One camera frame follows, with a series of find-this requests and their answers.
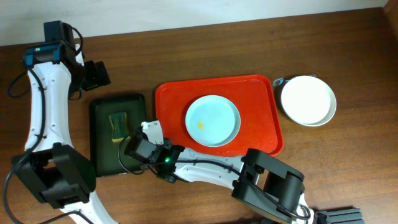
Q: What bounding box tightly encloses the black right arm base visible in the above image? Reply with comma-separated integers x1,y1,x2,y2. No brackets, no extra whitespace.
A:
248,207,365,224

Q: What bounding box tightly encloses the green yellow sponge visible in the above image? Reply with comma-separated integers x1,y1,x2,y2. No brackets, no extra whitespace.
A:
109,112,128,142

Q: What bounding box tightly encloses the dark green tray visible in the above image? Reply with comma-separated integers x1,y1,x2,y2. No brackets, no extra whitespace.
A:
89,93,146,177

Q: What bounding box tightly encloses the white cream plate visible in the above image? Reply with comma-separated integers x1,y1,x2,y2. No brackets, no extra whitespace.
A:
280,75,337,127

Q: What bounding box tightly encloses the red plastic tray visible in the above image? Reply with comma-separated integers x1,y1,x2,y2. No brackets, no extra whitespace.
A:
155,74,284,156

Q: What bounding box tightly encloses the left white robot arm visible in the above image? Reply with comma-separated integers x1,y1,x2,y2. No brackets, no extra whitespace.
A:
11,21,115,223

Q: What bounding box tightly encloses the light blue plate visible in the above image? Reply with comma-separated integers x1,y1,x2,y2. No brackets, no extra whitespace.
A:
185,95,241,147

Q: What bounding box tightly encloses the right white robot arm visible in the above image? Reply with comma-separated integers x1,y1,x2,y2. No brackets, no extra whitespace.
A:
121,120,314,223

